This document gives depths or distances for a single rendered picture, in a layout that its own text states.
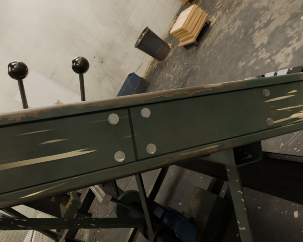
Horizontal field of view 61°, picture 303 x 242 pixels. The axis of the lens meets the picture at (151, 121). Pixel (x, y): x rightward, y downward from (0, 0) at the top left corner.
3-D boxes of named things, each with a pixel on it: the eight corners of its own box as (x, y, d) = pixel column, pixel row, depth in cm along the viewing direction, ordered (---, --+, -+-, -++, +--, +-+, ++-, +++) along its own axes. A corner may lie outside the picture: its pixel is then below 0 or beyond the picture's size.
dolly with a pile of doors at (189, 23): (214, 18, 411) (195, 2, 397) (198, 46, 409) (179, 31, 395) (196, 26, 468) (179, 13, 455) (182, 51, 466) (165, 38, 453)
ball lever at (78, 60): (94, 114, 59) (90, 58, 53) (77, 117, 58) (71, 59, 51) (90, 108, 62) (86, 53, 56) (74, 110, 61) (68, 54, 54)
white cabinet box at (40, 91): (132, 125, 506) (31, 69, 437) (117, 151, 504) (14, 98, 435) (125, 121, 563) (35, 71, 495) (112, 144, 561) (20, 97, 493)
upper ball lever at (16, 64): (38, 124, 55) (27, 63, 48) (18, 127, 53) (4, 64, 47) (37, 115, 58) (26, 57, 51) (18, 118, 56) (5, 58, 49)
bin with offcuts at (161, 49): (175, 42, 536) (150, 23, 515) (163, 63, 534) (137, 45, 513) (166, 45, 585) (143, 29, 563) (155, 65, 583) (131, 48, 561)
